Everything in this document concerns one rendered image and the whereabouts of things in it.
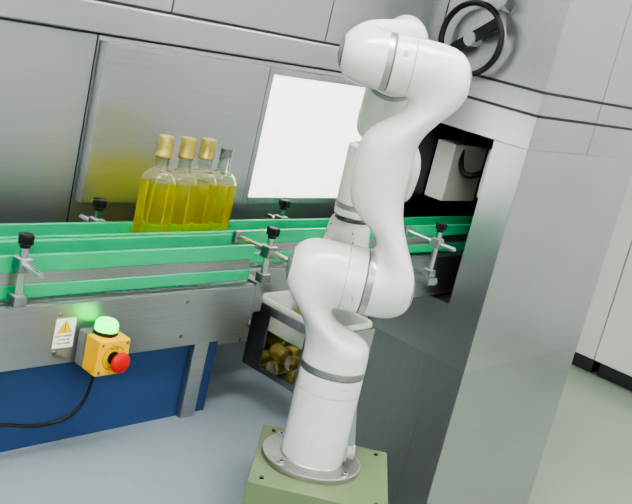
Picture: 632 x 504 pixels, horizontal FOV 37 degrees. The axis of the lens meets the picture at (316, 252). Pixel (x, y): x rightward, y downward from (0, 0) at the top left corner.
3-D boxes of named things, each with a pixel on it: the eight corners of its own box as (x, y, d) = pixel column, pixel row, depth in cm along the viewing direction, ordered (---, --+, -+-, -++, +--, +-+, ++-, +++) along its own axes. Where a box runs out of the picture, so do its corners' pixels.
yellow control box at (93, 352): (103, 360, 184) (110, 324, 182) (126, 375, 179) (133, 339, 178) (72, 364, 179) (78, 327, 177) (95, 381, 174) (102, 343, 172)
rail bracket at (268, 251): (234, 264, 218) (245, 212, 215) (285, 290, 208) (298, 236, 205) (225, 265, 216) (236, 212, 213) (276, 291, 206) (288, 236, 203)
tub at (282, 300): (299, 321, 231) (307, 287, 229) (369, 358, 217) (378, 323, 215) (247, 328, 218) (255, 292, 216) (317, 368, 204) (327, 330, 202)
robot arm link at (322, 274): (365, 388, 172) (397, 262, 167) (264, 367, 171) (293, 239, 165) (362, 364, 184) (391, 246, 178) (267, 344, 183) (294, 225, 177)
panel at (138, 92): (345, 200, 271) (373, 81, 262) (353, 203, 269) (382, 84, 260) (72, 199, 204) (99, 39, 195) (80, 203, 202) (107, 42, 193)
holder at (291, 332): (276, 344, 236) (290, 285, 232) (359, 391, 219) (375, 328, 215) (225, 352, 223) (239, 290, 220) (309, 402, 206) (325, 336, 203)
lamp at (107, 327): (108, 327, 181) (111, 312, 180) (122, 336, 178) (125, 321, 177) (88, 329, 177) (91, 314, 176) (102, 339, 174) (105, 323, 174)
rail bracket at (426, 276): (396, 287, 269) (416, 210, 264) (443, 309, 259) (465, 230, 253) (385, 288, 265) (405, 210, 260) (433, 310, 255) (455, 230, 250)
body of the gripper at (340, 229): (324, 206, 207) (314, 255, 210) (357, 221, 200) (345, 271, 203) (349, 206, 212) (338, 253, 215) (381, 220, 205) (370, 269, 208)
